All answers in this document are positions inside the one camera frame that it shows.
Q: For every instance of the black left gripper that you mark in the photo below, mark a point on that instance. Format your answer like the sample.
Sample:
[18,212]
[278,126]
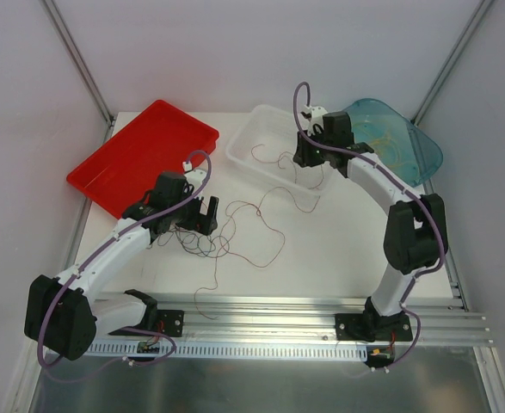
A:
[200,213]

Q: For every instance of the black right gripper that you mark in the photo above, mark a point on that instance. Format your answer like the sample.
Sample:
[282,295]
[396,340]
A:
[305,151]

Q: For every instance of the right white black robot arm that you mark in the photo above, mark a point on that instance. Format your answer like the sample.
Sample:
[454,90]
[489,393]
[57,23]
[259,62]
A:
[415,240]

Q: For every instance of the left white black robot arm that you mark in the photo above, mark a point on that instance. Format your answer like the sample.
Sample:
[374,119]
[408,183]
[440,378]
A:
[64,314]

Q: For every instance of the white perforated plastic basket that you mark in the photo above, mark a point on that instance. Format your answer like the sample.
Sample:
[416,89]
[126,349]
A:
[263,148]

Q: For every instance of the red plastic tray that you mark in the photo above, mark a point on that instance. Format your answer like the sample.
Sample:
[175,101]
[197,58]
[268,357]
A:
[160,138]

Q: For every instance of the teal translucent plastic bin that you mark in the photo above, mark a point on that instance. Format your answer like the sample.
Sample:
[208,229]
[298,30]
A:
[402,147]

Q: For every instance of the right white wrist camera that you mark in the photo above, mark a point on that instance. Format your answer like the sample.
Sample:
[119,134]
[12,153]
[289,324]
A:
[314,115]

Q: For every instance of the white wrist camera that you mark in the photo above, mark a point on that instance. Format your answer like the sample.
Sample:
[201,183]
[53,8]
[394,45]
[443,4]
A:
[314,115]
[194,177]

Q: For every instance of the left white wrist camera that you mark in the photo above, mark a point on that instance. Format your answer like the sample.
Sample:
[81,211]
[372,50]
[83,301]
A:
[194,177]

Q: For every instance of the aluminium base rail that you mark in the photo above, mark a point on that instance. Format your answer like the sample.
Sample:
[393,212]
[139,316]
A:
[444,322]

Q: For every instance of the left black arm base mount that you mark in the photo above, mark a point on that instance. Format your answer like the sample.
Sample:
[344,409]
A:
[167,322]

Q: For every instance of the white slotted cable duct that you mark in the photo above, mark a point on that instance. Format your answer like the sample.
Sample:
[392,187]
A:
[230,350]

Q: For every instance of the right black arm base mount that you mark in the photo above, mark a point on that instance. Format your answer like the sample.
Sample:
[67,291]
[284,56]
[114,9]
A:
[359,327]

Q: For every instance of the right aluminium frame post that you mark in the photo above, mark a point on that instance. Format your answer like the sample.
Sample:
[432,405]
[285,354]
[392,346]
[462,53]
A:
[454,56]

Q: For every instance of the aluminium frame post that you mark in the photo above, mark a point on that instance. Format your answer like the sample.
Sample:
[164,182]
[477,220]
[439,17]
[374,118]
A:
[454,56]
[63,31]

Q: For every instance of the left aluminium frame post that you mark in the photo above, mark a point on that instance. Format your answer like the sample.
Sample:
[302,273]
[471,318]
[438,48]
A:
[63,31]

